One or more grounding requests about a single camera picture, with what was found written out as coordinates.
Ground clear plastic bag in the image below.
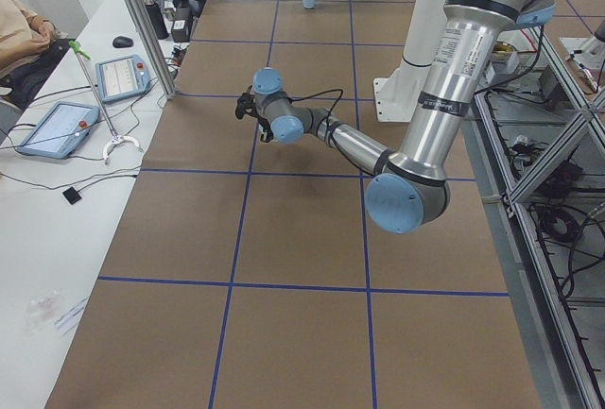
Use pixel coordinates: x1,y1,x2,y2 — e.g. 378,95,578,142
24,290,63,334

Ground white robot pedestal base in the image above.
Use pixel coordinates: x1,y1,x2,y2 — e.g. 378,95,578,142
373,0,446,123

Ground black water bottle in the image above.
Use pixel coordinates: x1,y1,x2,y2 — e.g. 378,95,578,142
143,0,168,40

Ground aluminium side rail frame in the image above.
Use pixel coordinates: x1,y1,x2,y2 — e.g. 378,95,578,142
473,16,604,408

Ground black power adapter box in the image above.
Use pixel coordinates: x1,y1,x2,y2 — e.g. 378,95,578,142
171,7,193,43

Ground small black square pad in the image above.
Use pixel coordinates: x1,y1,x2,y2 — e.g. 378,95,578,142
62,187,82,205

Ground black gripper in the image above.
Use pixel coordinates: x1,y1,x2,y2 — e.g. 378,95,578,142
235,93,273,143

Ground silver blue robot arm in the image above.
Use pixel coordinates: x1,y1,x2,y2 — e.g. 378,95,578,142
235,0,554,233

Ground black computer mouse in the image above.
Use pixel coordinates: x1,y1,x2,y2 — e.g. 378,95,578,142
112,36,133,48

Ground far blue teach pendant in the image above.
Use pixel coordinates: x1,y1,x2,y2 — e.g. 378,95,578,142
95,55,151,103

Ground seated person in beige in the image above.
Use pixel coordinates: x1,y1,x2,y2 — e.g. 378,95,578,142
1,0,70,110

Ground aluminium frame post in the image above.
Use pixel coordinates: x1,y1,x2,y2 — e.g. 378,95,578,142
124,0,177,100

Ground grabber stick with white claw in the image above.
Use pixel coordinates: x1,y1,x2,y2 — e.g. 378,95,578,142
69,41,144,165

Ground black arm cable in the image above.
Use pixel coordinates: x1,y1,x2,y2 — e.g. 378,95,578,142
287,88,345,145

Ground blue teach pendant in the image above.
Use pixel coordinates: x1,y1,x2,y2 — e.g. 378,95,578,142
95,55,151,103
16,101,100,159

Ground near blue teach pendant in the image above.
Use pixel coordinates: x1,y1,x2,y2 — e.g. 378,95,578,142
16,101,100,159

